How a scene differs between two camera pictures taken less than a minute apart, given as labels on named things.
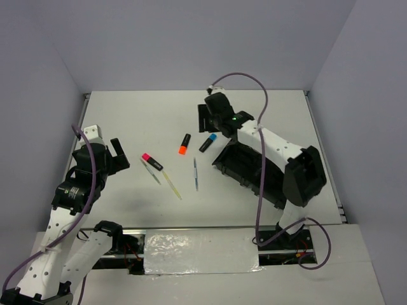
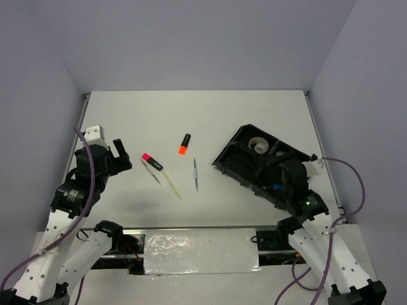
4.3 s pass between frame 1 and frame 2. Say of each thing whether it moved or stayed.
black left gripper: stayed
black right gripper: moved
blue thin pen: stayed
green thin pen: stayed
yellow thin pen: stayed
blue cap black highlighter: moved
